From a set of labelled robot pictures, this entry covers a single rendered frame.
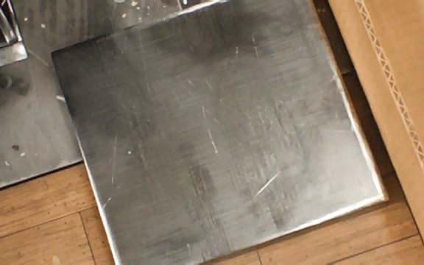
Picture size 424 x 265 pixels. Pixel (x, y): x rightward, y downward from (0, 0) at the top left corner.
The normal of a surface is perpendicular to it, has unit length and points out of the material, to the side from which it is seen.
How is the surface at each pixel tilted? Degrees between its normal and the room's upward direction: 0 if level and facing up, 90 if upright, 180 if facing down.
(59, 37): 0
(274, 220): 0
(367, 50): 90
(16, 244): 0
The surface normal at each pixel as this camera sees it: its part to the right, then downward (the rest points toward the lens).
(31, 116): -0.04, -0.25
